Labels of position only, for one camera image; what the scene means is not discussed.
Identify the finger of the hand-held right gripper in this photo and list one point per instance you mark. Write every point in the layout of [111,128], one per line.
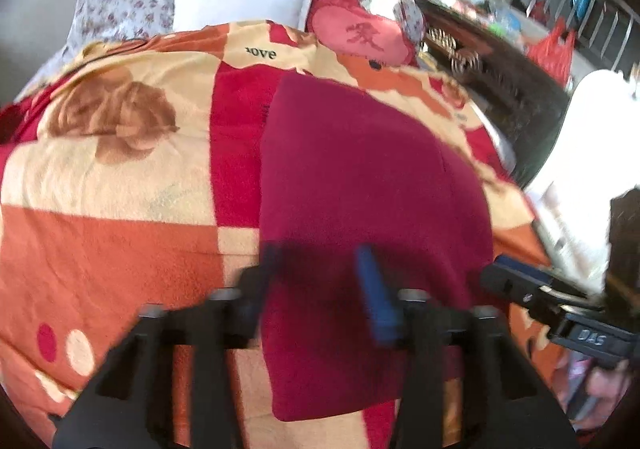
[520,286]

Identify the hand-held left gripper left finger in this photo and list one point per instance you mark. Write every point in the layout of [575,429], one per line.
[259,290]

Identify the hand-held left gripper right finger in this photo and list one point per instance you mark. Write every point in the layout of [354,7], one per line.
[377,300]

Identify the dark red garment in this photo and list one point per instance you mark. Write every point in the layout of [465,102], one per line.
[360,169]

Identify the person's right hand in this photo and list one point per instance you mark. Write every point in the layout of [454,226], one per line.
[607,384]

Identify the dark wooden cabinet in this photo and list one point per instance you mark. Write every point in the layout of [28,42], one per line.
[625,239]

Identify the white cloth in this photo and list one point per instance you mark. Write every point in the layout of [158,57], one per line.
[590,139]

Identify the red orange checked blanket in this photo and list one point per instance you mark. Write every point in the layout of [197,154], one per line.
[115,179]

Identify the dark carved wooden headboard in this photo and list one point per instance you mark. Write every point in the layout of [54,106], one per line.
[525,104]

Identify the red plastic bag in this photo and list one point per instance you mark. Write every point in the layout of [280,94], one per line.
[552,54]

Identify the pink heart cushion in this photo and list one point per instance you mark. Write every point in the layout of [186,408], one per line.
[360,36]

